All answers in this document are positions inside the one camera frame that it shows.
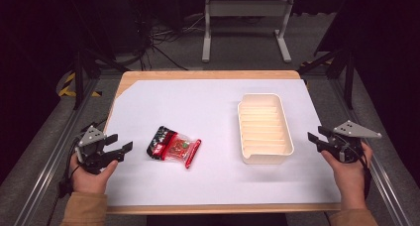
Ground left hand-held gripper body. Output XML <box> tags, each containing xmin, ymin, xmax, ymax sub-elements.
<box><xmin>74</xmin><ymin>125</ymin><xmax>126</xmax><ymax>175</ymax></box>

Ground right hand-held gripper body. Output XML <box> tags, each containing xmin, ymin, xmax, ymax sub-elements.
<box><xmin>328</xmin><ymin>120</ymin><xmax>383</xmax><ymax>165</ymax></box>

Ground red clear snack packet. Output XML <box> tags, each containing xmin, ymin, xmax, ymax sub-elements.
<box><xmin>146</xmin><ymin>125</ymin><xmax>202</xmax><ymax>170</ymax></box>

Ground cream plastic basket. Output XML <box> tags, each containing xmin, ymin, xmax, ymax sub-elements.
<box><xmin>237</xmin><ymin>92</ymin><xmax>295</xmax><ymax>166</ymax></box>

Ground person's left hand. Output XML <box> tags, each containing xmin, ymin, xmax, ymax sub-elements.
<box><xmin>69</xmin><ymin>153</ymin><xmax>119</xmax><ymax>195</ymax></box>

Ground person's right hand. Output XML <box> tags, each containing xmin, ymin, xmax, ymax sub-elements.
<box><xmin>320</xmin><ymin>141</ymin><xmax>373</xmax><ymax>195</ymax></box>

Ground yellow black hazard tape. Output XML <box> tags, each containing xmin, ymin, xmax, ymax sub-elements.
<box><xmin>57</xmin><ymin>71</ymin><xmax>103</xmax><ymax>98</ymax></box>

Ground black tripod stand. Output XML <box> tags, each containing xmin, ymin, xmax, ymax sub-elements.
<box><xmin>67</xmin><ymin>0</ymin><xmax>131</xmax><ymax>111</ymax></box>
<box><xmin>296</xmin><ymin>47</ymin><xmax>357</xmax><ymax>110</ymax></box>

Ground white paper sheet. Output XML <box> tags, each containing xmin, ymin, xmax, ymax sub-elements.
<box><xmin>103</xmin><ymin>78</ymin><xmax>342</xmax><ymax>207</ymax></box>

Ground aluminium rail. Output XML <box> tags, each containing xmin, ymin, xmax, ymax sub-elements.
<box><xmin>330</xmin><ymin>77</ymin><xmax>414</xmax><ymax>226</ymax></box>
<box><xmin>13</xmin><ymin>76</ymin><xmax>101</xmax><ymax>226</ymax></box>

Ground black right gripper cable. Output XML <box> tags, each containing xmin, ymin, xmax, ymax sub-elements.
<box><xmin>340</xmin><ymin>143</ymin><xmax>372</xmax><ymax>200</ymax></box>

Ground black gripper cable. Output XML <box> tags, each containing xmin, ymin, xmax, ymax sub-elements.
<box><xmin>340</xmin><ymin>143</ymin><xmax>372</xmax><ymax>200</ymax></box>
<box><xmin>46</xmin><ymin>119</ymin><xmax>109</xmax><ymax>226</ymax></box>

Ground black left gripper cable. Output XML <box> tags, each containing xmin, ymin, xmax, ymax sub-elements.
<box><xmin>46</xmin><ymin>119</ymin><xmax>109</xmax><ymax>226</ymax></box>

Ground black floor cables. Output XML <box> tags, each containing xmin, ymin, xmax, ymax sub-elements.
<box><xmin>125</xmin><ymin>0</ymin><xmax>206</xmax><ymax>71</ymax></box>

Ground grey metal desk frame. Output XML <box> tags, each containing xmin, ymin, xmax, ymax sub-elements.
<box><xmin>201</xmin><ymin>0</ymin><xmax>296</xmax><ymax>63</ymax></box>

